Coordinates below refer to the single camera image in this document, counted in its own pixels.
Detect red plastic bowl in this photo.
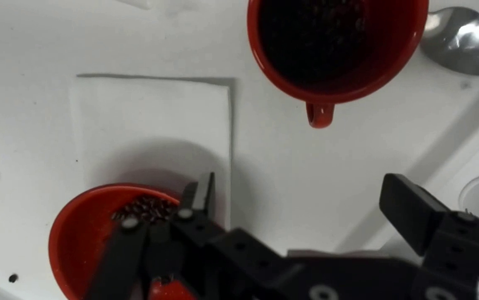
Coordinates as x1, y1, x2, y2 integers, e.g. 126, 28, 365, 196
48, 183, 193, 300

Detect red plastic jug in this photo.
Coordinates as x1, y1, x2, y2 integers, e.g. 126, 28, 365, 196
246, 0, 428, 128

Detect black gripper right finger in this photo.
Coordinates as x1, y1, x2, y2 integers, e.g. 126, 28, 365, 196
378, 173, 452, 256

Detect white paper napkin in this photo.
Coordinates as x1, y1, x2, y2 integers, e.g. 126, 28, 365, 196
70, 76, 231, 223

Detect steel spoon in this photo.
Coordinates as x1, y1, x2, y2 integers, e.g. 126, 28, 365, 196
420, 6, 479, 76

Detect white plastic tray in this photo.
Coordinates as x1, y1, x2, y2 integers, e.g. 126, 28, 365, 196
0, 0, 479, 300

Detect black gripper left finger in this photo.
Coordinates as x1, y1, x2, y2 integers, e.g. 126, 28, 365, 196
180, 171, 215, 214

